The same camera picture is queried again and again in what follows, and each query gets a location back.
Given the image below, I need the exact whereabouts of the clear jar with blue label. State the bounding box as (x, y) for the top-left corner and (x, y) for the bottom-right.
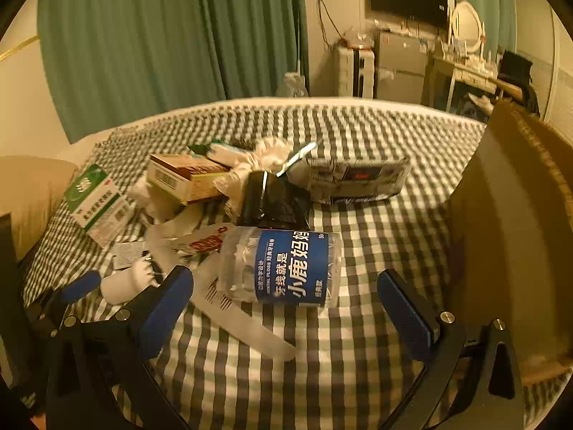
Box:
(219, 226), (343, 310)

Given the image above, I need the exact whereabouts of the green curtain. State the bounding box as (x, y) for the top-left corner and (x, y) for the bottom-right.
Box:
(38, 0), (310, 144)

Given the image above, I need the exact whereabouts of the white plastic strip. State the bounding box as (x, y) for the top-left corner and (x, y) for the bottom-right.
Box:
(143, 215), (297, 362)

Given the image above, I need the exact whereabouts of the brown cardboard box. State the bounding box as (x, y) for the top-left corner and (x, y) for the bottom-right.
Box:
(448, 100), (573, 386)

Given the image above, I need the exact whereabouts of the clear bag on suitcase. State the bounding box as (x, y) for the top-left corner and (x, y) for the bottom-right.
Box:
(342, 26), (375, 51)

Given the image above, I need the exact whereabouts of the wall cable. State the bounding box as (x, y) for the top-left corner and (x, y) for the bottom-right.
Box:
(317, 0), (343, 50)

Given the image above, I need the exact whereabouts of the grey small fridge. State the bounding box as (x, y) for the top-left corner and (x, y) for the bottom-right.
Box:
(374, 30), (437, 104)

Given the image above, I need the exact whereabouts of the beige pillow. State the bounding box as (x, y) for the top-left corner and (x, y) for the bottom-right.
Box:
(0, 156), (80, 261)

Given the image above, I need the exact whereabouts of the green white medicine box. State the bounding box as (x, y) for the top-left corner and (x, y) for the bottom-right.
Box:
(64, 164), (135, 249)

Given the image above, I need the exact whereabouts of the small silver blister pack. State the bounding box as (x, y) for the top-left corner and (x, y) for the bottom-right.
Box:
(110, 242), (148, 270)

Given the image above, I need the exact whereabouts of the wooden chair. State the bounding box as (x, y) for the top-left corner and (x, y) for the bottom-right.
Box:
(491, 76), (525, 100)

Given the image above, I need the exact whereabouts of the white dressing table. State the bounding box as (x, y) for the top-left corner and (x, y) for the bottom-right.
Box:
(429, 51), (500, 115)

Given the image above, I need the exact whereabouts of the black jacket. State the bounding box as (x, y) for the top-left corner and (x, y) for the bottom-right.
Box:
(497, 51), (541, 115)

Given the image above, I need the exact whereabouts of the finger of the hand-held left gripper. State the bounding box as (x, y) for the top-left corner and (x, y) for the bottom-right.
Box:
(36, 271), (102, 339)

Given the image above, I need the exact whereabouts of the green white tube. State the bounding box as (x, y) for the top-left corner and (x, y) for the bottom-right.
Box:
(188, 140), (251, 166)

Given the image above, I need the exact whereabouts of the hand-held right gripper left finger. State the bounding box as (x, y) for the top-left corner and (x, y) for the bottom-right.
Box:
(45, 265), (195, 430)

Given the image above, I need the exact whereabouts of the black white wipes pack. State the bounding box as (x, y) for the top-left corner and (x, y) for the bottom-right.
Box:
(286, 141), (413, 205)

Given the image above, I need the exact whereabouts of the white suitcase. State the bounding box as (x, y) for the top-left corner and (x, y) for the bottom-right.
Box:
(333, 47), (376, 99)

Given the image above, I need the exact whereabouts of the red white packet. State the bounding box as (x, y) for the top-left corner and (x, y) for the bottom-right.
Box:
(165, 223), (236, 258)

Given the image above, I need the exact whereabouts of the white oval mirror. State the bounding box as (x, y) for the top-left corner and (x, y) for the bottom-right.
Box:
(449, 2), (487, 54)

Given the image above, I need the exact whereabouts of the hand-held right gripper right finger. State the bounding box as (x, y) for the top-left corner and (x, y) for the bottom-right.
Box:
(377, 269), (525, 430)

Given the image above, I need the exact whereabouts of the large clear water bottle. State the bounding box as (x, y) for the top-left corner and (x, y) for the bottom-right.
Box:
(276, 72), (309, 98)

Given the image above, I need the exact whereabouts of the checkered bedsheet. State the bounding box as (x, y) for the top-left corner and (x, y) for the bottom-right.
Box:
(22, 101), (556, 430)

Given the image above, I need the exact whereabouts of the black bag roll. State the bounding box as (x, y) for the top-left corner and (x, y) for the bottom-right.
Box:
(239, 170), (313, 229)

